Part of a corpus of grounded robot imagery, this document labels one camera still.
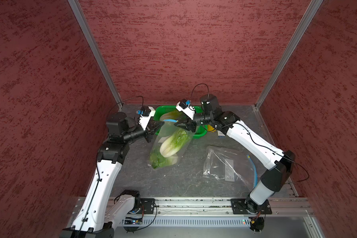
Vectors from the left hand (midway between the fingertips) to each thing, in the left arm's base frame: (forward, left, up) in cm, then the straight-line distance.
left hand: (161, 125), depth 65 cm
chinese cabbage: (-3, -5, -12) cm, 14 cm away
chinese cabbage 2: (-8, +3, -19) cm, 21 cm away
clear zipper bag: (0, -3, -3) cm, 4 cm away
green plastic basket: (0, -18, -4) cm, 18 cm away
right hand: (+3, -7, -4) cm, 8 cm away
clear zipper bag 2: (-4, -40, -36) cm, 54 cm away
